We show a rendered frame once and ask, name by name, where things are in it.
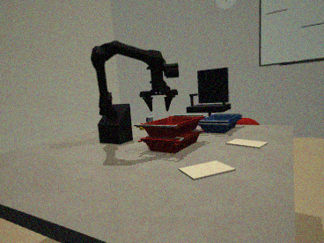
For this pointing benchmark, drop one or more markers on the beige flat rectangular panel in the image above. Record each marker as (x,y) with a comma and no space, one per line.
(247,143)
(206,169)

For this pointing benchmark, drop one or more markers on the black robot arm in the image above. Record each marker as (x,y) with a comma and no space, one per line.
(102,53)

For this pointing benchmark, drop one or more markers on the grey cylinder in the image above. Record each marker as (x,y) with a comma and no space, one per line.
(149,119)

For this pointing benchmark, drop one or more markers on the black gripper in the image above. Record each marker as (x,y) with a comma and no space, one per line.
(157,85)

